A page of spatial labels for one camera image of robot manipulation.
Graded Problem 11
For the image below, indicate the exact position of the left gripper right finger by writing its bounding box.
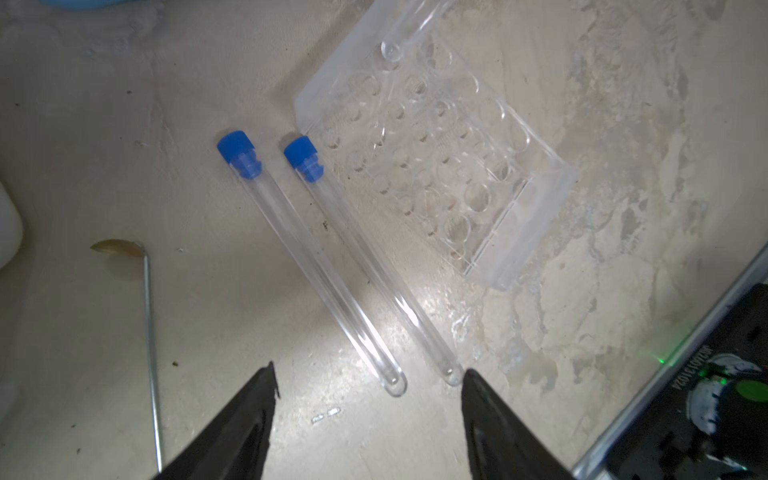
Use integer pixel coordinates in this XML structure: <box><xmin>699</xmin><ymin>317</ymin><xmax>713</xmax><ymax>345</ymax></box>
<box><xmin>461</xmin><ymin>369</ymin><xmax>572</xmax><ymax>480</ymax></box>

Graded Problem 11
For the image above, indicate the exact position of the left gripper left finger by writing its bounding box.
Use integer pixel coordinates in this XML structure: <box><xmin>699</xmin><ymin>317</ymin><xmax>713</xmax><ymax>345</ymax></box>
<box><xmin>156</xmin><ymin>363</ymin><xmax>279</xmax><ymax>479</ymax></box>

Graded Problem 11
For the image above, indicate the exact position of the blue-capped test tube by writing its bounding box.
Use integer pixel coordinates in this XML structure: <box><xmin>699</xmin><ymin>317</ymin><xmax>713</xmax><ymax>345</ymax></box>
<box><xmin>283</xmin><ymin>136</ymin><xmax>464</xmax><ymax>387</ymax></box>
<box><xmin>380</xmin><ymin>0</ymin><xmax>454</xmax><ymax>63</ymax></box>
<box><xmin>217</xmin><ymin>130</ymin><xmax>408</xmax><ymax>398</ymax></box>

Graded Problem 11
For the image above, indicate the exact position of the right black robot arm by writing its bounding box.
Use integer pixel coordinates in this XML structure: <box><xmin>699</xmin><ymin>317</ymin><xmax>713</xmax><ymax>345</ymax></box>
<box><xmin>606</xmin><ymin>284</ymin><xmax>767</xmax><ymax>479</ymax></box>

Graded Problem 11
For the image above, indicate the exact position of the white plastic bin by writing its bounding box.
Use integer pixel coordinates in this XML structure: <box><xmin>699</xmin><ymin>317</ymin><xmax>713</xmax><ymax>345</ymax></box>
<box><xmin>0</xmin><ymin>184</ymin><xmax>24</xmax><ymax>268</ymax></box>

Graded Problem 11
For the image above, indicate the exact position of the clear test tube rack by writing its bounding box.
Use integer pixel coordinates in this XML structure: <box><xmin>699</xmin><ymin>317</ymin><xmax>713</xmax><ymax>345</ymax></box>
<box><xmin>294</xmin><ymin>1</ymin><xmax>577</xmax><ymax>291</ymax></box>

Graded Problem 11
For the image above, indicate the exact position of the blue plastic lid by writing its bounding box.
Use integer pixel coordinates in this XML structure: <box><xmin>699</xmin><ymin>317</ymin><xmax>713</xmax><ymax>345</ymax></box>
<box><xmin>41</xmin><ymin>0</ymin><xmax>123</xmax><ymax>11</ymax></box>

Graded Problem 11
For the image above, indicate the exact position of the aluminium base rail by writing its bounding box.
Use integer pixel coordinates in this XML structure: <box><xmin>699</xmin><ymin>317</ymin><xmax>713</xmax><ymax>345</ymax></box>
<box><xmin>571</xmin><ymin>249</ymin><xmax>767</xmax><ymax>479</ymax></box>

